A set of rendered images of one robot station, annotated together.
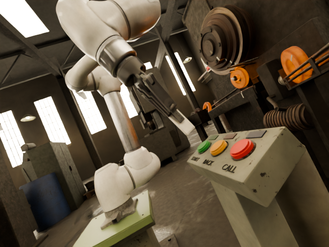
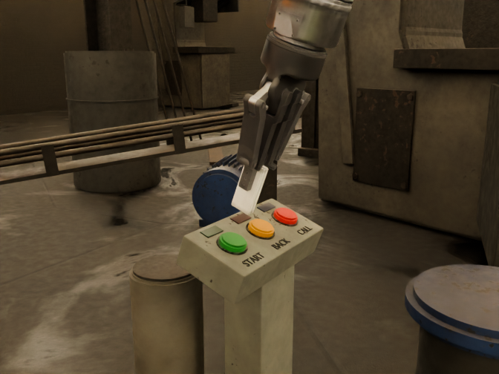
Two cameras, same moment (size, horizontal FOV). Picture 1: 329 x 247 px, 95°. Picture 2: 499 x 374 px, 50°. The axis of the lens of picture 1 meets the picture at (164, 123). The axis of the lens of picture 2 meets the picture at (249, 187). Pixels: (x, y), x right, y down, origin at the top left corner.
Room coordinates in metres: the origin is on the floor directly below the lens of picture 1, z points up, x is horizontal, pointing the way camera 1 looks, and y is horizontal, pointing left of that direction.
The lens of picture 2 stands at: (0.88, 0.45, 0.86)
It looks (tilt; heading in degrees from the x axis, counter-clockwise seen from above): 14 degrees down; 225
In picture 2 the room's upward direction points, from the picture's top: straight up
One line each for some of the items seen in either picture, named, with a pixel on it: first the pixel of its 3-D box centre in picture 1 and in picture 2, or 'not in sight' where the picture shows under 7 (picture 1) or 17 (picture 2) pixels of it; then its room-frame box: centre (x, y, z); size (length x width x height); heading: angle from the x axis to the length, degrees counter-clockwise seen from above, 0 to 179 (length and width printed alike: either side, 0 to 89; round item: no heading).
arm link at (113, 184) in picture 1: (111, 183); not in sight; (0.86, 0.41, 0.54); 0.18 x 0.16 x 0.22; 122
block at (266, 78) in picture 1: (274, 80); not in sight; (0.92, -0.72, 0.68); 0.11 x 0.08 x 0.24; 102
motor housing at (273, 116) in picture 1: (306, 154); not in sight; (0.80, -0.60, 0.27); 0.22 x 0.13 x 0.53; 12
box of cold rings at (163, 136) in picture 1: (150, 150); not in sight; (3.70, 0.58, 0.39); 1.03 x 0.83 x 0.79; 106
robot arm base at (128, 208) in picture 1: (119, 209); not in sight; (0.83, 0.42, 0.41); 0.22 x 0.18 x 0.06; 8
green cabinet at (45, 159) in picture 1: (61, 176); not in sight; (3.41, 2.62, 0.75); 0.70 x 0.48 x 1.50; 12
